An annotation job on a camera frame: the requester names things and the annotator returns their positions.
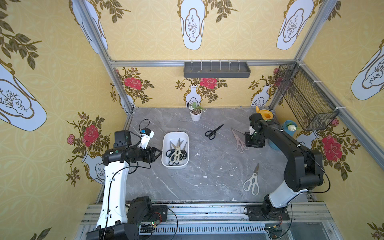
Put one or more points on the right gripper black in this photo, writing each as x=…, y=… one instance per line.
x=252, y=141

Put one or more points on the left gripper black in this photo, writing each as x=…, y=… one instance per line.
x=150, y=154

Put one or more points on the pink handled scissors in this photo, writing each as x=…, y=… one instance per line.
x=240, y=139

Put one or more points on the cream kitchen shears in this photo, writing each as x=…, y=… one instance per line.
x=178, y=153

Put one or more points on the white plastic storage box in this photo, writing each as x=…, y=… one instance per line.
x=174, y=137

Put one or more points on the dark blue scissors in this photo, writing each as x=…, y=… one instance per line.
x=184, y=152

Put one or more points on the large black scissors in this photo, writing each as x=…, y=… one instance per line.
x=211, y=134

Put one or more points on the small black scissors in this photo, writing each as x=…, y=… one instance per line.
x=170, y=155

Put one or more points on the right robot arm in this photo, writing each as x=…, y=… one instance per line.
x=304, y=170

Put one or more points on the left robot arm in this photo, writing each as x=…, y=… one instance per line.
x=115, y=221

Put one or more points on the yellow watering can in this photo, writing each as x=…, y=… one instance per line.
x=266, y=114

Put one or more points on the teal bottle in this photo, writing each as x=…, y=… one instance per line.
x=288, y=126

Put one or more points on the white kitchen shears front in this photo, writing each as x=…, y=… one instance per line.
x=252, y=185

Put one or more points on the small potted plant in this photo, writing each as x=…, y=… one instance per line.
x=196, y=111

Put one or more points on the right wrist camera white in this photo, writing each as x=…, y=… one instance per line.
x=251, y=130

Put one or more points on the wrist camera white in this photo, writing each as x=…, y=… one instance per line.
x=146, y=135
x=251, y=130

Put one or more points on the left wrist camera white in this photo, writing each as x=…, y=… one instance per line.
x=146, y=135

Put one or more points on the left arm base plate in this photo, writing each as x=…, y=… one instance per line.
x=156, y=213

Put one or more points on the black wire mesh basket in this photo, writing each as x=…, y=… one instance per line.
x=310, y=105

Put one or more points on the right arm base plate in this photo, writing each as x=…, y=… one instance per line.
x=265, y=213

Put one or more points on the aluminium front rail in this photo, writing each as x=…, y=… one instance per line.
x=308, y=221

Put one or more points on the grey wall shelf rack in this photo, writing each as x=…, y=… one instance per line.
x=216, y=69

